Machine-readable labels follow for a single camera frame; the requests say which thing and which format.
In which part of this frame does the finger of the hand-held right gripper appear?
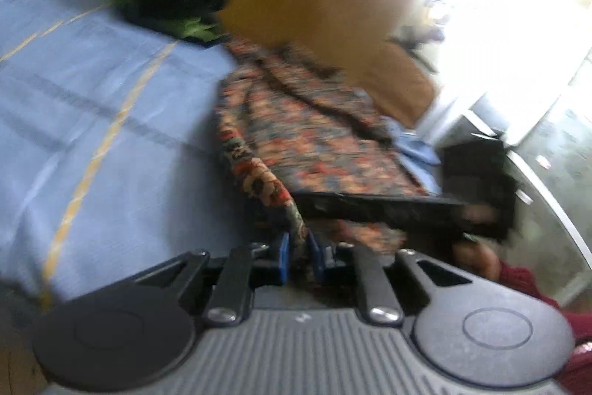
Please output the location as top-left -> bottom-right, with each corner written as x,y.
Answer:
293,191 -> 469,234

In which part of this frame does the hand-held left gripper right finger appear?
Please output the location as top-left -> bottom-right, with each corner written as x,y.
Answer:
307,233 -> 473,326

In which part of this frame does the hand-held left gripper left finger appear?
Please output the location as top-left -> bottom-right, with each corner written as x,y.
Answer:
138,233 -> 291,327

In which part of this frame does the floral print garment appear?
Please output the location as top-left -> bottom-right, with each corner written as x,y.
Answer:
215,39 -> 445,272

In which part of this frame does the person's right hand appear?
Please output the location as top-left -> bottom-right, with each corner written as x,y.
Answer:
452,238 -> 504,281

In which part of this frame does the navy garment with green lining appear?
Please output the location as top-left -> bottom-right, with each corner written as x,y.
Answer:
113,0 -> 228,47

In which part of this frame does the light blue bed sheet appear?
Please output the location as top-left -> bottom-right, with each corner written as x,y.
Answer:
0,0 -> 445,304

